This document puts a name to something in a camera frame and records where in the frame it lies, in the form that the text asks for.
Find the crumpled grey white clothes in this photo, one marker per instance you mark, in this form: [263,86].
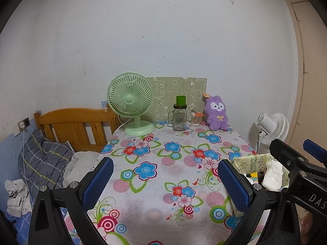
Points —
[18,196]

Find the black plastic bag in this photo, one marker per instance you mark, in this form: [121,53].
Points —
[261,178]

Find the wall socket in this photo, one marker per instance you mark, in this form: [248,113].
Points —
[24,123]

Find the blue bedsheet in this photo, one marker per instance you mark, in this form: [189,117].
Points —
[23,227]

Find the yellow cartoon pack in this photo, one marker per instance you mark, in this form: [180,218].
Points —
[253,175]

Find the plaid pillow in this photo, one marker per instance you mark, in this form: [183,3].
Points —
[43,158]

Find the green desk fan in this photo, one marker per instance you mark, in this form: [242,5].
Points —
[130,99]

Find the white blanket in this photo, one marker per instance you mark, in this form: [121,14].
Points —
[79,166]

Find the white cloth pouch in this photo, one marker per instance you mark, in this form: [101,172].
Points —
[272,176]

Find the purple plush bunny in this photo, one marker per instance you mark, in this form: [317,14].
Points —
[217,117]

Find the beige door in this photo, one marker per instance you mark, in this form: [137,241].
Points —
[314,69]

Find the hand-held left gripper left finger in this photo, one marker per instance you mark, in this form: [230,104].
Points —
[98,181]

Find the cotton swab jar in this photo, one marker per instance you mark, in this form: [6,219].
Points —
[196,120]

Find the floral tablecloth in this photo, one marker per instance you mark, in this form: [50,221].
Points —
[158,183]

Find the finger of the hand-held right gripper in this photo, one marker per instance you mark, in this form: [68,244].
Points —
[288,158]
[315,149]

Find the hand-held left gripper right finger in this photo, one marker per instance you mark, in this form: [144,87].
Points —
[232,186]

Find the green patterned board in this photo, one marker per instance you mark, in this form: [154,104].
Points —
[176,86]

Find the yellow cartoon printed box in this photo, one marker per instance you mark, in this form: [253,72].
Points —
[255,162]

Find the wooden bed headboard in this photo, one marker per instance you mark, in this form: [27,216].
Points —
[71,120]

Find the glass jar with green lid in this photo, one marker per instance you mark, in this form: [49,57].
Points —
[180,120]

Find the white fan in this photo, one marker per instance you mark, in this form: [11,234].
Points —
[276,127]

